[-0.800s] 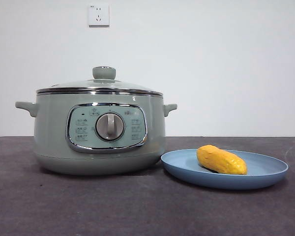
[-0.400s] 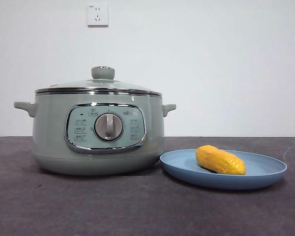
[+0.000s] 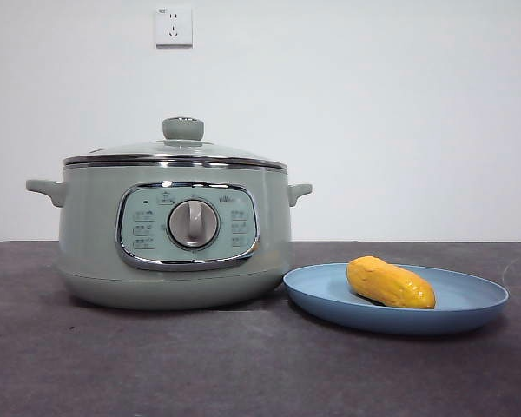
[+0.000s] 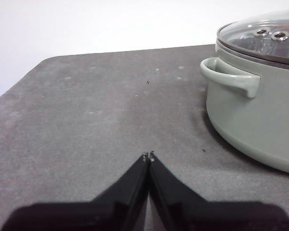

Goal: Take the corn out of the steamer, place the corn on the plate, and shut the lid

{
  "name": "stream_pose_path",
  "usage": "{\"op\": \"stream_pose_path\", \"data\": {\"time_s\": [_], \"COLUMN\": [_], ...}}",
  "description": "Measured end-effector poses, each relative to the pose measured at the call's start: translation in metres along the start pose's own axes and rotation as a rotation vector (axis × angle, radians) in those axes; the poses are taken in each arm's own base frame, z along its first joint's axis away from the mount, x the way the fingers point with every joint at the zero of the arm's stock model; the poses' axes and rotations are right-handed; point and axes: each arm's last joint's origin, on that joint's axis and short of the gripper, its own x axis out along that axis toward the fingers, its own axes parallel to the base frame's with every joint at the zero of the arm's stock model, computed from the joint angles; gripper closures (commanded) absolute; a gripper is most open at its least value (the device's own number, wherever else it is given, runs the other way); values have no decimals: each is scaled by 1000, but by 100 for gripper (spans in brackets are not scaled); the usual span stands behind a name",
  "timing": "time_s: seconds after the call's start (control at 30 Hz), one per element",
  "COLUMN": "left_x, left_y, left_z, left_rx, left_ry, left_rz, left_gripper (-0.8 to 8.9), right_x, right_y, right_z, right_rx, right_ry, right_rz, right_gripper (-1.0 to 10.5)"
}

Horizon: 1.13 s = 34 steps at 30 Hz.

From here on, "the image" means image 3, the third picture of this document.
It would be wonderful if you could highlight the glass lid with green knob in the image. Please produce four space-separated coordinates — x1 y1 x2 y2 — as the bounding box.
63 116 290 170

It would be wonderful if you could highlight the yellow corn cob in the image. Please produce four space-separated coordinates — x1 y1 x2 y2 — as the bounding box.
346 255 438 310

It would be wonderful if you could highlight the pale green electric steamer pot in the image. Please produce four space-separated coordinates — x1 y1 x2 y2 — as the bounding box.
24 162 313 310

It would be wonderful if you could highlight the blue round plate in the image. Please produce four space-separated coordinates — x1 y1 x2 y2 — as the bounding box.
282 261 511 335

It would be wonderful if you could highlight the white wall socket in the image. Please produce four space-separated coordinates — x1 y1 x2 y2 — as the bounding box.
155 6 195 49

